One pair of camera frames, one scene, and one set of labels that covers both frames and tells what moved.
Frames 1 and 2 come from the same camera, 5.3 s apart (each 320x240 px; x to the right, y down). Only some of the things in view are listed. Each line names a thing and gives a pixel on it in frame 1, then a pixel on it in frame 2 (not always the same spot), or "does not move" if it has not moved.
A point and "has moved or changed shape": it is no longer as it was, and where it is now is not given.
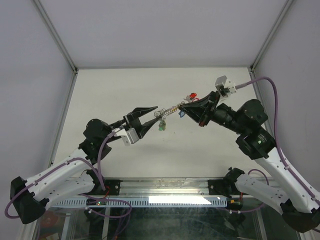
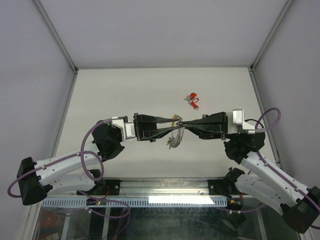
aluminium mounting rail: x=161 y=187 does not move
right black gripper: x=202 y=110 -> x=213 y=126
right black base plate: x=218 y=187 does not move
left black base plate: x=112 y=187 does not move
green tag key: x=162 y=125 has moved or changed shape
